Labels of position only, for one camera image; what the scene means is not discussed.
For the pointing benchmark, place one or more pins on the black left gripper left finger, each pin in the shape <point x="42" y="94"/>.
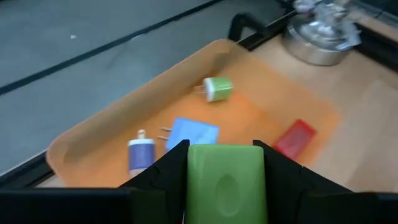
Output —
<point x="164" y="193"/>

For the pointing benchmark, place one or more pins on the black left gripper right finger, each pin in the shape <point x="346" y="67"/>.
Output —
<point x="283" y="193"/>

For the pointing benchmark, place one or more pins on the purple wall charger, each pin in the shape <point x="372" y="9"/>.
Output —
<point x="141" y="155"/>

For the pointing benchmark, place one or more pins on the red wall charger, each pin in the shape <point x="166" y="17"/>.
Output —
<point x="295" y="138"/>

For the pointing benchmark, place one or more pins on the green wall charger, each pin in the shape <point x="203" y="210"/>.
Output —
<point x="219" y="88"/>
<point x="227" y="186"/>

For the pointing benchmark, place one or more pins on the blue wall charger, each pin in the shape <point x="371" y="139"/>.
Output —
<point x="192" y="133"/>

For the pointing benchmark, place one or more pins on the translucent orange plastic bin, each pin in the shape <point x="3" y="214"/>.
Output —
<point x="248" y="124"/>

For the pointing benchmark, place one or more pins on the silver lamp with white shade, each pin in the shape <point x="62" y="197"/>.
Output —
<point x="311" y="51"/>

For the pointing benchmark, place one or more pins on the black table clamp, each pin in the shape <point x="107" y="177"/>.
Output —
<point x="236" y="21"/>

